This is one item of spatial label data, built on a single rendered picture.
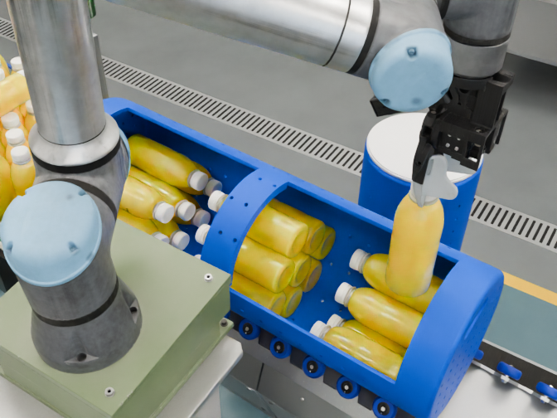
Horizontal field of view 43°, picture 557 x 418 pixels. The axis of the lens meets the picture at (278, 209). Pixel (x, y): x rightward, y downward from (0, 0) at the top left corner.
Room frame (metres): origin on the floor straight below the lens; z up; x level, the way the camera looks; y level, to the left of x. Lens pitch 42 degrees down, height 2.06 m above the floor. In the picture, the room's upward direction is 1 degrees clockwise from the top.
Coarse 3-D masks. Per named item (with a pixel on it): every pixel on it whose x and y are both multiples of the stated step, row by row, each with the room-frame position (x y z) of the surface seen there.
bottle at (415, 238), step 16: (400, 208) 0.73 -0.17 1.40; (416, 208) 0.71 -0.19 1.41; (432, 208) 0.71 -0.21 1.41; (400, 224) 0.71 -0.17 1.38; (416, 224) 0.70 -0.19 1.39; (432, 224) 0.70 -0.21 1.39; (400, 240) 0.71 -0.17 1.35; (416, 240) 0.69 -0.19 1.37; (432, 240) 0.70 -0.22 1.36; (400, 256) 0.70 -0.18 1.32; (416, 256) 0.69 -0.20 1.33; (432, 256) 0.70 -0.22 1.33; (400, 272) 0.70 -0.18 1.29; (416, 272) 0.69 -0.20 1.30; (432, 272) 0.71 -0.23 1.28; (400, 288) 0.70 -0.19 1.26; (416, 288) 0.69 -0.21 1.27
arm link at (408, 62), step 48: (144, 0) 0.55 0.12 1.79; (192, 0) 0.55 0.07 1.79; (240, 0) 0.55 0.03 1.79; (288, 0) 0.56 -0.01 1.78; (336, 0) 0.57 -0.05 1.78; (384, 0) 0.59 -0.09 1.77; (432, 0) 0.63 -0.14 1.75; (288, 48) 0.56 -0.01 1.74; (336, 48) 0.55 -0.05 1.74; (384, 48) 0.55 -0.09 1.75; (432, 48) 0.54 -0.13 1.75; (384, 96) 0.54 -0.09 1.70; (432, 96) 0.54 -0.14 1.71
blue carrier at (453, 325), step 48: (192, 144) 1.23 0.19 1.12; (240, 192) 0.94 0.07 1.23; (288, 192) 1.09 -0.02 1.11; (192, 240) 1.09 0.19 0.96; (240, 240) 0.87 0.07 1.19; (336, 240) 1.01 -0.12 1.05; (384, 240) 0.96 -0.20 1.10; (336, 288) 0.94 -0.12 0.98; (480, 288) 0.72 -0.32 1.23; (288, 336) 0.75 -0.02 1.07; (432, 336) 0.66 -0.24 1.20; (480, 336) 0.77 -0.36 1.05; (384, 384) 0.64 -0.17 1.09; (432, 384) 0.61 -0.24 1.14
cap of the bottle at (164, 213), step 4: (164, 204) 1.04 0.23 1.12; (168, 204) 1.04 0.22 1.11; (160, 208) 1.02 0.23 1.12; (164, 208) 1.02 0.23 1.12; (168, 208) 1.03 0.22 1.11; (172, 208) 1.04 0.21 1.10; (156, 212) 1.02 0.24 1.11; (160, 212) 1.02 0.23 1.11; (164, 212) 1.02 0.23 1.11; (168, 212) 1.03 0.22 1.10; (172, 212) 1.04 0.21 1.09; (156, 216) 1.02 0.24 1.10; (160, 216) 1.01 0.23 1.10; (164, 216) 1.02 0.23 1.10; (168, 216) 1.03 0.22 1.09; (160, 220) 1.01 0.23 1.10; (164, 220) 1.02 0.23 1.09; (168, 220) 1.02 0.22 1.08
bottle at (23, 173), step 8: (32, 160) 1.23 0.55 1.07; (16, 168) 1.20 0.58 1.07; (24, 168) 1.20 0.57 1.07; (32, 168) 1.21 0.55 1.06; (16, 176) 1.20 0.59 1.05; (24, 176) 1.20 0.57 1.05; (32, 176) 1.20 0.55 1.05; (16, 184) 1.19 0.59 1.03; (24, 184) 1.19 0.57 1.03; (16, 192) 1.20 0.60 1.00; (24, 192) 1.19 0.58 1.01
